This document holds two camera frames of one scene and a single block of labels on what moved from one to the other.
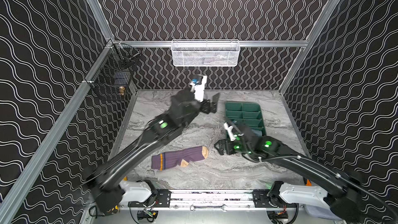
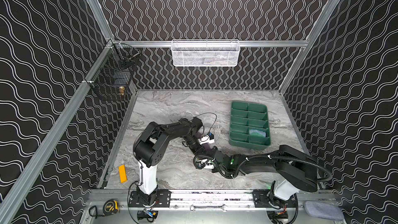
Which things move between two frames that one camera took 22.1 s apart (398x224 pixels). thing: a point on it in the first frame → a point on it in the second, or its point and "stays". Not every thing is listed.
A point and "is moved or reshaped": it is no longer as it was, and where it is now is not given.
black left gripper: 204,106 → 193,142
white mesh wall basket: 205,53 stays
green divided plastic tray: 250,112 is moved or reshaped
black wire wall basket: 113,78 stays
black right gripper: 226,146 → 208,158
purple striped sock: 182,157 → 198,135
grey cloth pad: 322,212 stays
